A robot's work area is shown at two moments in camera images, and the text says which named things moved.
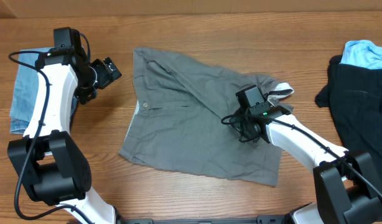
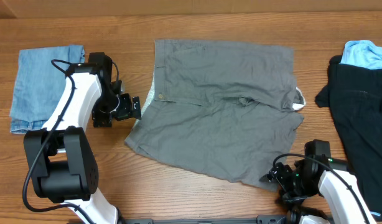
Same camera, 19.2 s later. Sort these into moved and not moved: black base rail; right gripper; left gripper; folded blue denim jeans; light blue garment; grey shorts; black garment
Moved: grey shorts; left gripper; right gripper
Not moved: folded blue denim jeans; black garment; light blue garment; black base rail
